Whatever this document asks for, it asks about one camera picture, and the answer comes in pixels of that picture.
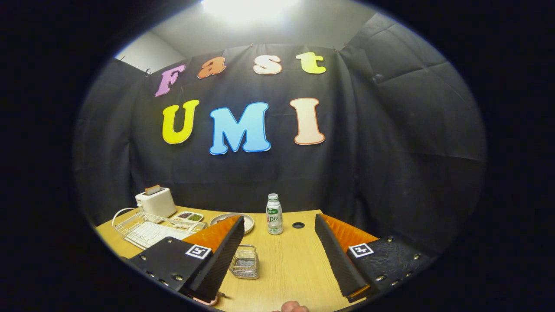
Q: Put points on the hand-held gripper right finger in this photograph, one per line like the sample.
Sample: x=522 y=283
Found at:
x=336 y=260

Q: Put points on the black backdrop cloth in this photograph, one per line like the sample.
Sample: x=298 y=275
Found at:
x=368 y=151

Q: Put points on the white toaster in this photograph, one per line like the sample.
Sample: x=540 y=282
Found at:
x=156 y=203

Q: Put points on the brown toast slice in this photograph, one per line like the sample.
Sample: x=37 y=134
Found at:
x=152 y=190

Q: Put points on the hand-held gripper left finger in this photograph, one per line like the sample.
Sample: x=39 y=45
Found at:
x=221 y=264

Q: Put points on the white drip tray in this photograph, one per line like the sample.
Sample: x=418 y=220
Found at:
x=149 y=234

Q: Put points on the white drink bottle green label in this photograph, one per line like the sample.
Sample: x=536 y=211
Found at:
x=274 y=216

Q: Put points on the white divided bean tray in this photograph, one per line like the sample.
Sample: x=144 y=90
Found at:
x=188 y=216

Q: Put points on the pink plate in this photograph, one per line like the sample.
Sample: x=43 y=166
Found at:
x=208 y=302

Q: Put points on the beige round plate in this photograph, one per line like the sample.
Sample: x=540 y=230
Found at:
x=249 y=223

